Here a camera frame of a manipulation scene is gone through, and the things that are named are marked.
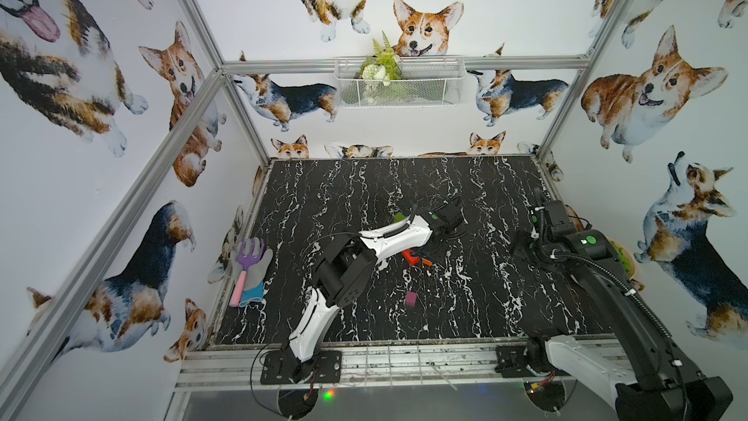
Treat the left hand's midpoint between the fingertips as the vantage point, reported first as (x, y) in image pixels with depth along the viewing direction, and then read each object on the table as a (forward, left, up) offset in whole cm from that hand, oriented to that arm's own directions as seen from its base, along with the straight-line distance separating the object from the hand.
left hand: (437, 252), depth 90 cm
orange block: (-5, +4, +4) cm, 7 cm away
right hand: (-6, -18, +14) cm, 24 cm away
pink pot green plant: (-6, -51, +8) cm, 52 cm away
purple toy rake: (+1, +60, -3) cm, 60 cm away
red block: (-2, +8, -2) cm, 8 cm away
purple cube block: (-13, +9, -3) cm, 16 cm away
